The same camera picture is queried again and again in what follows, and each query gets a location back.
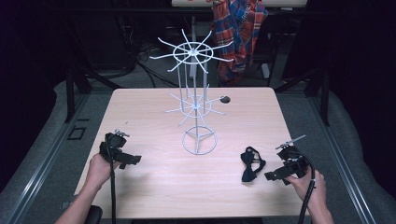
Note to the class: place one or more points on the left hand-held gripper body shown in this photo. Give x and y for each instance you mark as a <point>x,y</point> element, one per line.
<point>113,146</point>

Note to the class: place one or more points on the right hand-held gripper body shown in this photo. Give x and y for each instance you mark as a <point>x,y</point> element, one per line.
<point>294,160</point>

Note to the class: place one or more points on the black bow tie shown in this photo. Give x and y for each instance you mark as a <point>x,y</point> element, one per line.
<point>250,168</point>

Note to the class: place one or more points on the person's right hand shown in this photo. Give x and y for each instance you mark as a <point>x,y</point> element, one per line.
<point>308,188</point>

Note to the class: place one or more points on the person's left hand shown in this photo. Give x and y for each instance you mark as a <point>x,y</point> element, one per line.
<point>99,169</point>

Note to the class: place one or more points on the black chair armrest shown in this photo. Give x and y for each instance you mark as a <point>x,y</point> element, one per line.
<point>94,215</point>

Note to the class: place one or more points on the red blue plaid cloth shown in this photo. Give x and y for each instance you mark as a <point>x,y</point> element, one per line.
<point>236,31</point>

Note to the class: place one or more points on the black metal frame post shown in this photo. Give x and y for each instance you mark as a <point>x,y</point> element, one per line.
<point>70,96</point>
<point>325,99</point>

